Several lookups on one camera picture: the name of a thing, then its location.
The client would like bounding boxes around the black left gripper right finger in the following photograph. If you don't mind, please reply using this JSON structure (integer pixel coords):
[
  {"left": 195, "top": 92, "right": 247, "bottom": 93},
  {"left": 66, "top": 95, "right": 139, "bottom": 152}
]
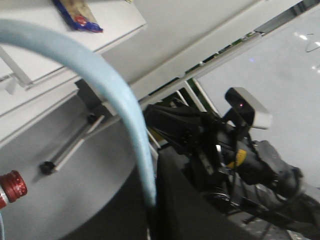
[{"left": 155, "top": 149, "right": 255, "bottom": 240}]

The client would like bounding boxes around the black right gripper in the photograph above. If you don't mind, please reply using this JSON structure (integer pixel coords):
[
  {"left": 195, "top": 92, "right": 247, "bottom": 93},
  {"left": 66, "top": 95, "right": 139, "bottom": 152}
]
[{"left": 143, "top": 104, "right": 236, "bottom": 171}]

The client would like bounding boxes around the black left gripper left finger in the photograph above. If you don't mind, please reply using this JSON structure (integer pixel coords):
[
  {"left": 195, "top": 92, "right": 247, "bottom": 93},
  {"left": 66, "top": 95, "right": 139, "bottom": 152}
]
[{"left": 58, "top": 159, "right": 153, "bottom": 240}]

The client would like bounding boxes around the red coca-cola aluminium bottle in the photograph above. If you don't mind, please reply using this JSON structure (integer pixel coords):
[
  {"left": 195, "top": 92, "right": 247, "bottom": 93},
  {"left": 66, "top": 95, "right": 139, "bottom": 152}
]
[{"left": 0, "top": 170, "right": 28, "bottom": 209}]

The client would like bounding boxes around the light blue plastic basket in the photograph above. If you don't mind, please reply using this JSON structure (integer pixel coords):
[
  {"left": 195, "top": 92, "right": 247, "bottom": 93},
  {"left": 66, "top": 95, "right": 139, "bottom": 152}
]
[{"left": 0, "top": 18, "right": 157, "bottom": 239}]

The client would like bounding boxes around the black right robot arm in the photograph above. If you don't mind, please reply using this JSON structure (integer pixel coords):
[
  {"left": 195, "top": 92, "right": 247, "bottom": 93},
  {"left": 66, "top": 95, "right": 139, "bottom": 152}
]
[{"left": 143, "top": 101, "right": 320, "bottom": 240}]

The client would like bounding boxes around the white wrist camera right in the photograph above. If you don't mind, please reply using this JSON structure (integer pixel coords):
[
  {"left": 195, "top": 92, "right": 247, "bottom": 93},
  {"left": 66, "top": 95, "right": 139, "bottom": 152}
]
[{"left": 224, "top": 87, "right": 273, "bottom": 130}]

